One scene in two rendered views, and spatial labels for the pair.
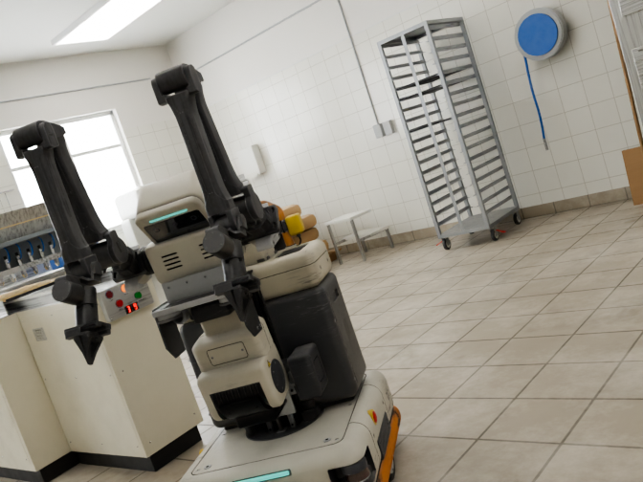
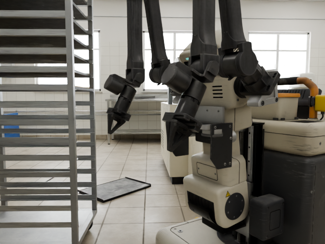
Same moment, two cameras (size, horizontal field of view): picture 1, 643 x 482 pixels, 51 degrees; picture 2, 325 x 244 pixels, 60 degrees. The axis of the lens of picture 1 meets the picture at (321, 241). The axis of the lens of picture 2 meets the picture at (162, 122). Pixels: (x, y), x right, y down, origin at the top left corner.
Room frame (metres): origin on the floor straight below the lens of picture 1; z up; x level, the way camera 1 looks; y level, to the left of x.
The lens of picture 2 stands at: (1.05, -0.26, 0.91)
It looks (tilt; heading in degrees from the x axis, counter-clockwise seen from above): 5 degrees down; 44
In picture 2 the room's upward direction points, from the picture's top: straight up
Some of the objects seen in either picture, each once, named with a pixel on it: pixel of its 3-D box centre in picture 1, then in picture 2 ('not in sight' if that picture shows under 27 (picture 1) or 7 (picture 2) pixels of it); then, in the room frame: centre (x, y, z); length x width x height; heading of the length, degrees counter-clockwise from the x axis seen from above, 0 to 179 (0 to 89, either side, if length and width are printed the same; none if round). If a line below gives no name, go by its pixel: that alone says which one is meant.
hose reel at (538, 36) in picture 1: (552, 76); not in sight; (5.44, -2.16, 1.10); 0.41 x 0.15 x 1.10; 46
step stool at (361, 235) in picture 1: (359, 235); not in sight; (6.77, -0.38, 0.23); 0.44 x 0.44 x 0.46; 38
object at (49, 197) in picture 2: not in sight; (47, 197); (1.85, 1.56, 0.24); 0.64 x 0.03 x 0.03; 134
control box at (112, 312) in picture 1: (125, 297); not in sight; (2.97, 0.90, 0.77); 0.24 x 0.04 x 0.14; 138
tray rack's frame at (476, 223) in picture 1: (452, 132); not in sight; (5.73, -1.33, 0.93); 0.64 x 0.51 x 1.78; 139
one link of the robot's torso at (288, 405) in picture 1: (272, 387); (233, 211); (2.04, 0.29, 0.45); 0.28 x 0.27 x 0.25; 76
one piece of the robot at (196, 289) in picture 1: (206, 310); (200, 133); (1.94, 0.38, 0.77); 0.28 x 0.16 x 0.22; 76
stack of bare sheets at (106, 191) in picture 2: not in sight; (115, 188); (2.71, 1.96, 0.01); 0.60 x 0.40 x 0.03; 2
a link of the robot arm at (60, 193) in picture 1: (58, 206); (134, 31); (1.82, 0.63, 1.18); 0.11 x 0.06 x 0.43; 75
